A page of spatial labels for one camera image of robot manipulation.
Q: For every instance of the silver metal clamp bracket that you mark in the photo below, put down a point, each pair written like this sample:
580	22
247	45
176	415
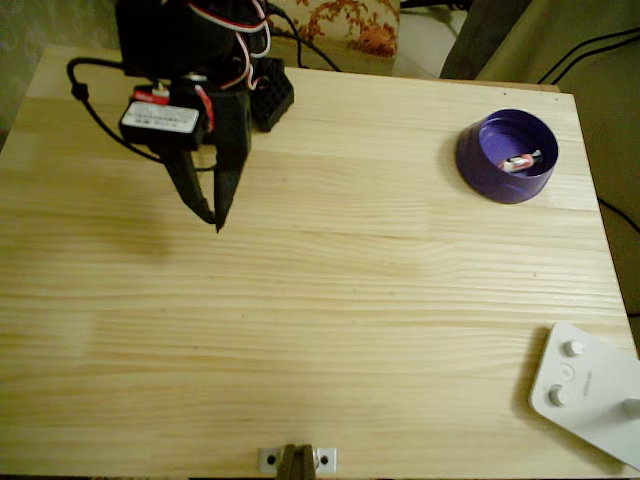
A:
270	459

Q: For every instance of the white red blue candy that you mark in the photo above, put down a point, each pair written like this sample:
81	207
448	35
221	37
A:
517	162

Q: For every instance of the dark camera stand arm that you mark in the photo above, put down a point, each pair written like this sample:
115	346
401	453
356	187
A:
297	465

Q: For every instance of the purple plastic bowl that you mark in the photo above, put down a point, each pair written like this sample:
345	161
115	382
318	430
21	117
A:
480	175

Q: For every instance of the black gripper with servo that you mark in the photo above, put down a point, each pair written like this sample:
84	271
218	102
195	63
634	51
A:
231	125

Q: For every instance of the black robot arm with base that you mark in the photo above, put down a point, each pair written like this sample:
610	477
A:
170	40

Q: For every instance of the floral patterned cushion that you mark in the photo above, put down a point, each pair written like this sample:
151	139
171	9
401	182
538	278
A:
350	20

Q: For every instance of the white lamp base with knobs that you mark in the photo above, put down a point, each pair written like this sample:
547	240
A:
590	400

